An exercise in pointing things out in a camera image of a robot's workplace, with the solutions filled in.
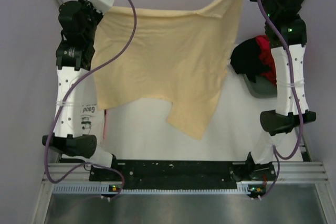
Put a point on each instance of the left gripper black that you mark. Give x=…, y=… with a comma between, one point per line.
x=85, y=6

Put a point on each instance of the white printed folded shirt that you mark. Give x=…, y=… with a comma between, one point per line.
x=93, y=121

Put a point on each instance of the black t shirt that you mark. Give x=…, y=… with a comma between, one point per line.
x=245, y=60

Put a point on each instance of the red t shirt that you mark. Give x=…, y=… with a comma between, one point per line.
x=266, y=59

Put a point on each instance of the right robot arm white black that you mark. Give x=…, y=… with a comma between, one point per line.
x=287, y=33

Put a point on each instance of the grey slotted cable duct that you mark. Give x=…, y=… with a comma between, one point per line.
x=105, y=189

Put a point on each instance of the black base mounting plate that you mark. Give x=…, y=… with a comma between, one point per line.
x=171, y=175

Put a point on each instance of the grey plastic tray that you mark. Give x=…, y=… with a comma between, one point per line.
x=262, y=88

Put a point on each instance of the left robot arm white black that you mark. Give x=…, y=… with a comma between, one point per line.
x=79, y=125

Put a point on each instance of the cream yellow t shirt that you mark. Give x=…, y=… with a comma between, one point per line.
x=178, y=56

